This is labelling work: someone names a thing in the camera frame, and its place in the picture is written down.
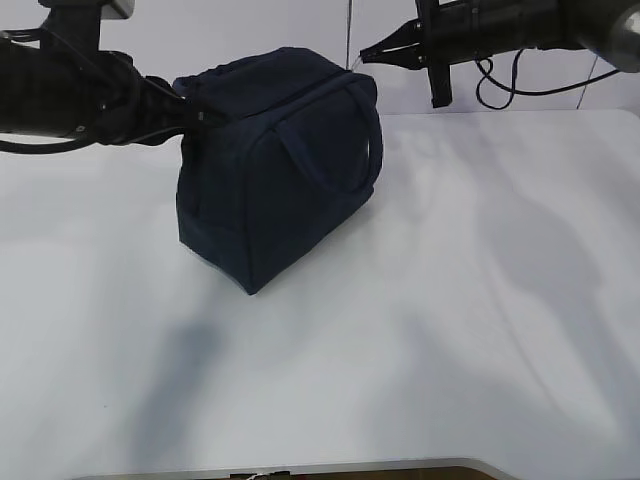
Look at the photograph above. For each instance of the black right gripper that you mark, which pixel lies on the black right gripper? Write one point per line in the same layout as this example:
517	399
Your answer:
448	35

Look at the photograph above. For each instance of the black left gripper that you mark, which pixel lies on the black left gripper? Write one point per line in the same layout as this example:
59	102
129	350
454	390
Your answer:
146	110

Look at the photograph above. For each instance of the navy blue fabric bag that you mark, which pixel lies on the navy blue fabric bag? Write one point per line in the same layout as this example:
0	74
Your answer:
300	157

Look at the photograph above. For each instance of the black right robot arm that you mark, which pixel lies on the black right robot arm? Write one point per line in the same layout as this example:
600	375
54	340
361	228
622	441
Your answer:
609	29

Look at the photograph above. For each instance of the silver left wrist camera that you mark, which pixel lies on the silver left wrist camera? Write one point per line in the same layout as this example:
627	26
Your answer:
75	25

